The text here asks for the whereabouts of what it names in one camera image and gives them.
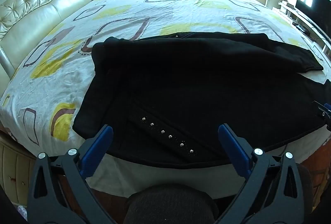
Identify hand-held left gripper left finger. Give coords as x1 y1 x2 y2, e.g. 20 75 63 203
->
26 124 117 224

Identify cream tufted leather headboard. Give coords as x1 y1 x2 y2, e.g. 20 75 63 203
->
0 0 102 80

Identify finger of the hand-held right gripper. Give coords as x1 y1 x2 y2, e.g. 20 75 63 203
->
312 101 331 132

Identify black flat television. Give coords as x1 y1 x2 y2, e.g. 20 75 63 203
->
295 0 331 42

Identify black pants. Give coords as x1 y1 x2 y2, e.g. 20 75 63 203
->
72 32 331 170

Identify person's dark trousered leg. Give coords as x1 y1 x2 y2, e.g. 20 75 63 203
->
124 184 220 224

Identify cream leather bed frame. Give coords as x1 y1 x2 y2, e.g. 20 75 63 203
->
0 133 37 207

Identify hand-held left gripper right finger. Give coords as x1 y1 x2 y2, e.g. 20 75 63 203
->
217 123 306 224

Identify white television stand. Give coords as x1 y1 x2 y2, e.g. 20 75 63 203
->
271 0 331 59

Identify bed with patterned sheet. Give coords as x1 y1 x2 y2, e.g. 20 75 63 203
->
0 0 331 199

